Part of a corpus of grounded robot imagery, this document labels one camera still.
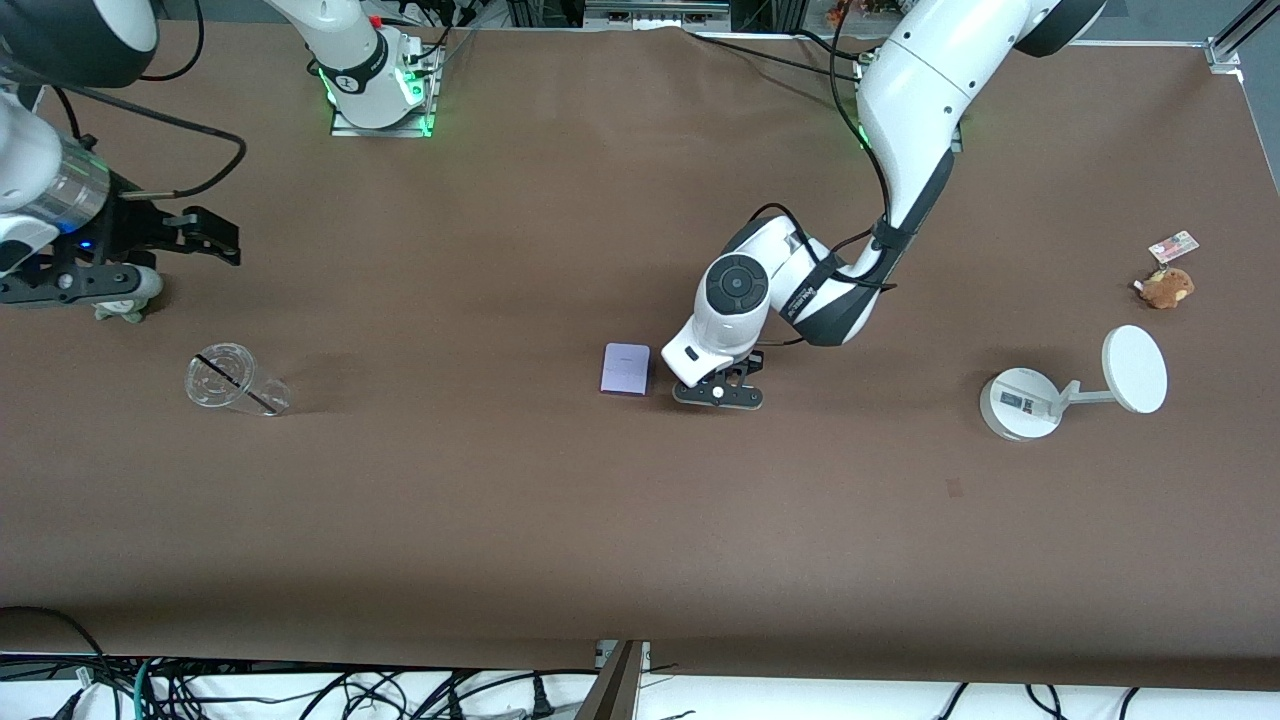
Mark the lilac flip phone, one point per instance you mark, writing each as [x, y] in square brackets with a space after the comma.
[626, 368]

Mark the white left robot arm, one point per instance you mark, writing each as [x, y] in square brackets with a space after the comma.
[910, 90]

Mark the white round desk lamp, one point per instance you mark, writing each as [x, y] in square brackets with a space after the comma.
[1135, 368]

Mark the brown table support beam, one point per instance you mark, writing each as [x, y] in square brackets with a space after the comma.
[612, 690]

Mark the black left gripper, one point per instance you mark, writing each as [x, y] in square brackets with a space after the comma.
[754, 363]

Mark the metal frame equipment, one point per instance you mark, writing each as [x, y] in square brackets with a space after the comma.
[650, 12]

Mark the green grey plush toy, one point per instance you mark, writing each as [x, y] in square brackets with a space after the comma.
[125, 314]

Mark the aluminium profile rail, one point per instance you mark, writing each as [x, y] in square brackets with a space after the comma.
[1228, 45]

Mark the clear plastic cup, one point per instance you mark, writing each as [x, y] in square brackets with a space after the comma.
[215, 390]

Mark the black drinking straw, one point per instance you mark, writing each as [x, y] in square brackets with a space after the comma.
[225, 370]

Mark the printed paper tag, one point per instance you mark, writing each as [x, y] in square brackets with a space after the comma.
[1175, 244]

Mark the brown hamster plush toy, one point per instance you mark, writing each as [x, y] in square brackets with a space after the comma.
[1167, 288]

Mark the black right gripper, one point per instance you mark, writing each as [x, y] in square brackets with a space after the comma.
[133, 226]

